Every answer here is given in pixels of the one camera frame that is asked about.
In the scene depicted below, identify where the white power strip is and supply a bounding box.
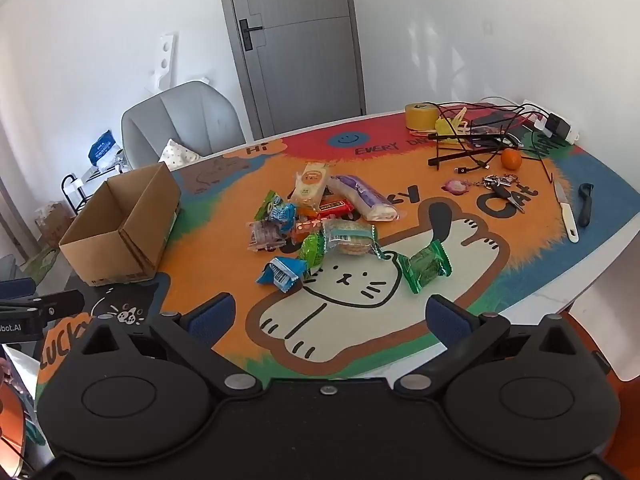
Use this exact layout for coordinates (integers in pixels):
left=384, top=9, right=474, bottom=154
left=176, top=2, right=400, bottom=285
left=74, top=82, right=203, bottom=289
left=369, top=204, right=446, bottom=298
left=522, top=97, right=581, bottom=145

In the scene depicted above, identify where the blue plastic bag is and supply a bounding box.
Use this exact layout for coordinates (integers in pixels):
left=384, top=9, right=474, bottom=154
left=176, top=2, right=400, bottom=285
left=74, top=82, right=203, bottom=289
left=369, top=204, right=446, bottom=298
left=89, top=131, right=117, bottom=165

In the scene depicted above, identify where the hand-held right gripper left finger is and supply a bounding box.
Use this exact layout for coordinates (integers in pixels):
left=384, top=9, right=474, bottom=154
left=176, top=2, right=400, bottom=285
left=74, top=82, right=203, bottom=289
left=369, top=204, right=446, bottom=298
left=75, top=292, right=263, bottom=401

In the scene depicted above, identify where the red notebook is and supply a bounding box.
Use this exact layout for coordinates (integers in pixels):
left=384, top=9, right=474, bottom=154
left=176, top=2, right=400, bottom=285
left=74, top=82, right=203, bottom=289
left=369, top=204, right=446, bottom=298
left=467, top=102, right=541, bottom=137

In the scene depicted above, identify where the colourful printed table mat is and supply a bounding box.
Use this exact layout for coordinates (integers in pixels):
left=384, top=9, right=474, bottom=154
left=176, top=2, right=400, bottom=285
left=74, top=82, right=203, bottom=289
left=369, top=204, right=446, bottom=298
left=35, top=109, right=640, bottom=411

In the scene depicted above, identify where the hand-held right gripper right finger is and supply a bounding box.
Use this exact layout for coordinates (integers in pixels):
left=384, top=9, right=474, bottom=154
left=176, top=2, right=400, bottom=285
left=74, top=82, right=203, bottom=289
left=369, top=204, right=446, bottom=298
left=395, top=294, right=593, bottom=401

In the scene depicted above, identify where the purple white long snack packet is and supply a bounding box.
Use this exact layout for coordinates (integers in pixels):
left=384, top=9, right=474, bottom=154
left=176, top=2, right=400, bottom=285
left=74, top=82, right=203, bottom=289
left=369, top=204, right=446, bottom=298
left=330, top=174, right=401, bottom=222

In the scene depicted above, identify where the red snack bar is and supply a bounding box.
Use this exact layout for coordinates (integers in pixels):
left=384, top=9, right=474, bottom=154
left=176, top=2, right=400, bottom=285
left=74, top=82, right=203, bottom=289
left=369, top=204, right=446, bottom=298
left=317, top=199, right=356, bottom=218

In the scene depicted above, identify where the white foam board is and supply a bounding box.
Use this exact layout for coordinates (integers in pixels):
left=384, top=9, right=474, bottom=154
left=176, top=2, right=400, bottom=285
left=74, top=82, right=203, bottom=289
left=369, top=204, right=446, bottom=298
left=150, top=34, right=177, bottom=92

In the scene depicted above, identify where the bunch of keys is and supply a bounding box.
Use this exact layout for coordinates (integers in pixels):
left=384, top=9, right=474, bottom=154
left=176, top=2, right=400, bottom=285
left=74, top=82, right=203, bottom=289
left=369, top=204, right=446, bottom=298
left=482, top=174, right=526, bottom=213

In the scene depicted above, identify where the orange white rice cracker packet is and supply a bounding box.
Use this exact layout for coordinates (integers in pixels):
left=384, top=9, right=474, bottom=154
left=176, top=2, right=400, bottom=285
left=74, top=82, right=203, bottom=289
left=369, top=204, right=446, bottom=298
left=291, top=162, right=333, bottom=211

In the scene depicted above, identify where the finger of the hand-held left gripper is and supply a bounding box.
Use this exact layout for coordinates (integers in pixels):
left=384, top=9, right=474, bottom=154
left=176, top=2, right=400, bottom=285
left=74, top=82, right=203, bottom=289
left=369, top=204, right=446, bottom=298
left=0, top=290, right=86, bottom=322
left=0, top=278, right=37, bottom=302

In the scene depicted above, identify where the blue green snack packet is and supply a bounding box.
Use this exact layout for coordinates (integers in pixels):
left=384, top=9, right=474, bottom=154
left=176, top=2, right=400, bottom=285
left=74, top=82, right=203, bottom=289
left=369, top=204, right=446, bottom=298
left=255, top=191, right=299, bottom=233

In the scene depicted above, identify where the grey door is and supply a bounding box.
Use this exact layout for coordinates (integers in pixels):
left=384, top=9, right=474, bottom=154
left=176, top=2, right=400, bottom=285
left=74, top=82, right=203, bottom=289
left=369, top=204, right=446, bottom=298
left=215, top=0, right=366, bottom=138

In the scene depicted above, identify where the black charger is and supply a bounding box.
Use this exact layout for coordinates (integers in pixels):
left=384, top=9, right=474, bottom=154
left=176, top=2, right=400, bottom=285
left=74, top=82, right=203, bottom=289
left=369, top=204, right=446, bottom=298
left=545, top=112, right=572, bottom=137

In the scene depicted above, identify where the white handled knife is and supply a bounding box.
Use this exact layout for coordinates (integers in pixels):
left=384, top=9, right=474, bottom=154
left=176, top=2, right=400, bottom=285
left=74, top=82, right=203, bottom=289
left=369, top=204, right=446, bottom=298
left=552, top=180, right=580, bottom=244

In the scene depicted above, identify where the cardboard box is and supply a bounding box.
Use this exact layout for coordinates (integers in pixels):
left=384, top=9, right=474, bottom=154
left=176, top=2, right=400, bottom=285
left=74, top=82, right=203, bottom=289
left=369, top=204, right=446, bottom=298
left=59, top=162, right=182, bottom=287

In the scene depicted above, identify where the black door handle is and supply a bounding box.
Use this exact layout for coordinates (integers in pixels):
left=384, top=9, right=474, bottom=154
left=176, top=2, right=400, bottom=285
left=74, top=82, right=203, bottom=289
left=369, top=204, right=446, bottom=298
left=239, top=19, right=264, bottom=51

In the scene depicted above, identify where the black shoe rack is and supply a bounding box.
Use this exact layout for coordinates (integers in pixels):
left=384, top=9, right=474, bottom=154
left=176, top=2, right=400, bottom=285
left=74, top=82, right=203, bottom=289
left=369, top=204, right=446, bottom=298
left=61, top=172, right=101, bottom=216

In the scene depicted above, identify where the clear round cracker packet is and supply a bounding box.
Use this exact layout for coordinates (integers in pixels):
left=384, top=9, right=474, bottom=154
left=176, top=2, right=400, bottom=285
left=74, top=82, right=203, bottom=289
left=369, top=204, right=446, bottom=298
left=322, top=220, right=396, bottom=261

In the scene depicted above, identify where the grey chair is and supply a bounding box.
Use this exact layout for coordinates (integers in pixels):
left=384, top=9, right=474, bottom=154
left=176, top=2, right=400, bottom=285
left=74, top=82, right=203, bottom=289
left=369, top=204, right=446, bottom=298
left=121, top=81, right=247, bottom=170

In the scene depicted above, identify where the black peeler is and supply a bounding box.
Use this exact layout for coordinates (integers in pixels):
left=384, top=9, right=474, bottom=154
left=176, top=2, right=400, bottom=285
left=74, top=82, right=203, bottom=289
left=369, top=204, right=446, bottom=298
left=577, top=183, right=595, bottom=228

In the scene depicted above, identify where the small bright green snack packet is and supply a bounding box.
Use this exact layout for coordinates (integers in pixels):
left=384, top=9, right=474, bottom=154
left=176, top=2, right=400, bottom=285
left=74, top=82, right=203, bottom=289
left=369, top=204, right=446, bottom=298
left=299, top=232, right=328, bottom=268

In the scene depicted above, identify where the white plastic bag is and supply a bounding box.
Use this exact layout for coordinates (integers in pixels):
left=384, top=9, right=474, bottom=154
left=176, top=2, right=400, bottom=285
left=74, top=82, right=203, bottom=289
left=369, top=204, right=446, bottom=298
left=7, top=347, right=43, bottom=421

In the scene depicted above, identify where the small orange snack packet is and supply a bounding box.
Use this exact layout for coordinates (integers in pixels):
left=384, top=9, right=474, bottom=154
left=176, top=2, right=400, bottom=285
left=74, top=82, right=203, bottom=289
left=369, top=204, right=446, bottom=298
left=291, top=217, right=326, bottom=243

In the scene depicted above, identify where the black cable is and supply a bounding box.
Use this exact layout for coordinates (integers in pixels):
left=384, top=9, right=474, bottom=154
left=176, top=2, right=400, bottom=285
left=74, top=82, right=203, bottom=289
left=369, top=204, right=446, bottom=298
left=452, top=105, right=531, bottom=173

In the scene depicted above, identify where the dark pink snack packet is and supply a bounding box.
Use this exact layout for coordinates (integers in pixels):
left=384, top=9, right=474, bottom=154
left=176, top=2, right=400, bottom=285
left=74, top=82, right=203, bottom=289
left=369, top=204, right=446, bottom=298
left=246, top=220, right=286, bottom=253

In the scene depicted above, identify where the dark green snack packet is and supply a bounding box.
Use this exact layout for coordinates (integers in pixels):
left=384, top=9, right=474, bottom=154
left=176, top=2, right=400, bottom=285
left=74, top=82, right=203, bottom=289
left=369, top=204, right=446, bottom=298
left=396, top=240, right=453, bottom=295

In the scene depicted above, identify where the yellow tape roll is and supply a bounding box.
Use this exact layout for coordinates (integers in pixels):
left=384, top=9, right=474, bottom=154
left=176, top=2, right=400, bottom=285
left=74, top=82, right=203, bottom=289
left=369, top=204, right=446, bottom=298
left=405, top=102, right=441, bottom=132

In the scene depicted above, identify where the white cable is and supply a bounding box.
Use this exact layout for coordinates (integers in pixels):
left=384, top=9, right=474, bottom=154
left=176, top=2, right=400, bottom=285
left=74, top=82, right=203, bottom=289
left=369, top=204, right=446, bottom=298
left=480, top=96, right=526, bottom=111

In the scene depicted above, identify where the black wire stand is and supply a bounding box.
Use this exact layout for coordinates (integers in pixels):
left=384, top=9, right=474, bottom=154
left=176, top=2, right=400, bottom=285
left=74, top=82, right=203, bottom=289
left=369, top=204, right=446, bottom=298
left=427, top=101, right=556, bottom=184

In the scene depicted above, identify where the white dotted pillow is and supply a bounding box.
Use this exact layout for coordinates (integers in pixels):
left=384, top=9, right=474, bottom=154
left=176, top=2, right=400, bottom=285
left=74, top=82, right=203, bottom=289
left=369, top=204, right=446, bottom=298
left=161, top=138, right=203, bottom=171

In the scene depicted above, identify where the yellow plastic toy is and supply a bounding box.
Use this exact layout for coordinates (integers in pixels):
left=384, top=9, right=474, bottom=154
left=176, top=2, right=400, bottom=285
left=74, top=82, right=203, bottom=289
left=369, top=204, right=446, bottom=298
left=435, top=107, right=473, bottom=137

